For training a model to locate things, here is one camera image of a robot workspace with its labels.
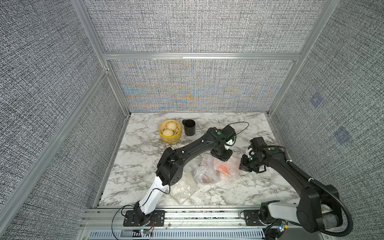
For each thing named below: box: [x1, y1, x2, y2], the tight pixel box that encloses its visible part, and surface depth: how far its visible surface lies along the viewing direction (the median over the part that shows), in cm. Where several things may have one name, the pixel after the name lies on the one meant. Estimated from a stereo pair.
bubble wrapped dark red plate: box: [189, 154, 220, 184], surface depth 86 cm
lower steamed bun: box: [162, 128, 174, 137], surface depth 103 cm
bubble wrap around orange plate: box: [213, 154, 241, 182], surface depth 86 cm
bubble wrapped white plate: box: [170, 172, 199, 205], surface depth 80 cm
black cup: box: [182, 119, 196, 136], surface depth 106 cm
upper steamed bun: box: [166, 121, 178, 131], surface depth 108 cm
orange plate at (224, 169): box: [218, 165, 231, 177], surface depth 85 cm
